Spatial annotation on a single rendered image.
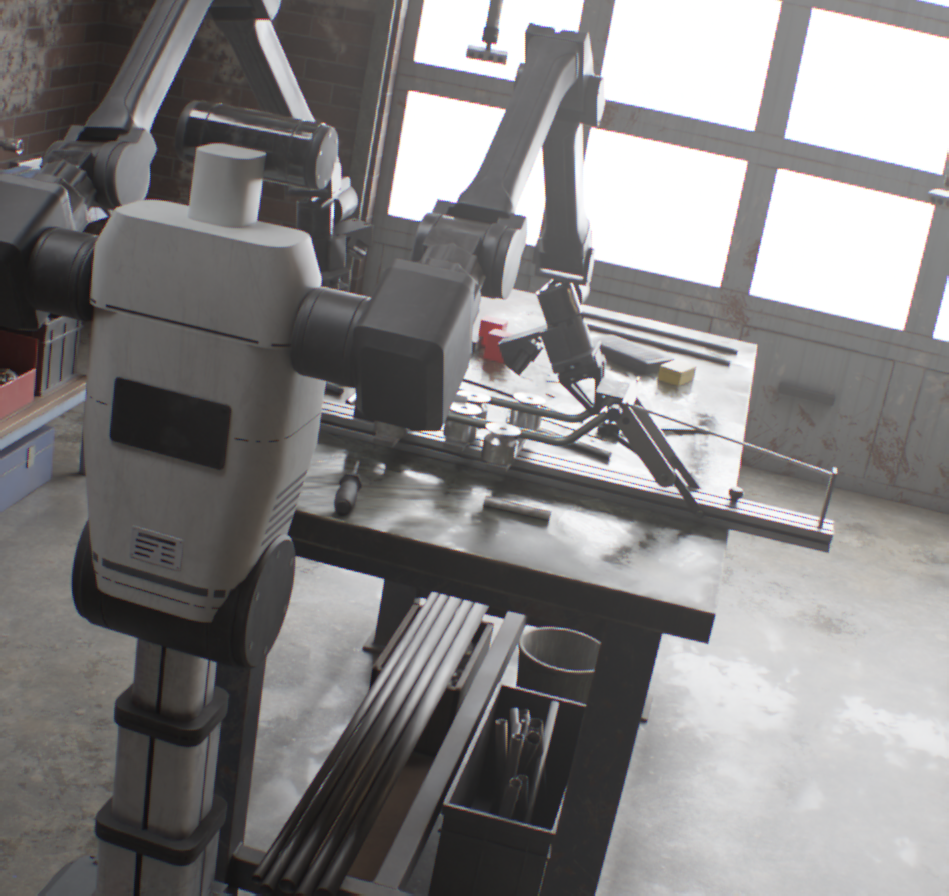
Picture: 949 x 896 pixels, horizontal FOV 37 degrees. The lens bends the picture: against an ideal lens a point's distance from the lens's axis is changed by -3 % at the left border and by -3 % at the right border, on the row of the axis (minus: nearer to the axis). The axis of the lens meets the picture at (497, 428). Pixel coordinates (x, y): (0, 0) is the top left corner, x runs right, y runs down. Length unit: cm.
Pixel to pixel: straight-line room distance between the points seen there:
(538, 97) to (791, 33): 340
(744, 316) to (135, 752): 378
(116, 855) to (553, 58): 108
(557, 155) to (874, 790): 193
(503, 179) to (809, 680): 244
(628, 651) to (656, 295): 327
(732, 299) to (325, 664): 235
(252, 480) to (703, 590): 71
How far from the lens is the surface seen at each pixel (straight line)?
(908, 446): 534
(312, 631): 356
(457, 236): 153
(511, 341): 221
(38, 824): 280
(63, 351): 405
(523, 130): 168
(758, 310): 520
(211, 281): 145
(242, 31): 200
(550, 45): 180
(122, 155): 168
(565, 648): 328
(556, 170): 199
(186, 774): 172
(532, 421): 227
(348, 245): 230
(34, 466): 412
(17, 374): 394
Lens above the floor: 164
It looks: 19 degrees down
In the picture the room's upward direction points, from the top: 11 degrees clockwise
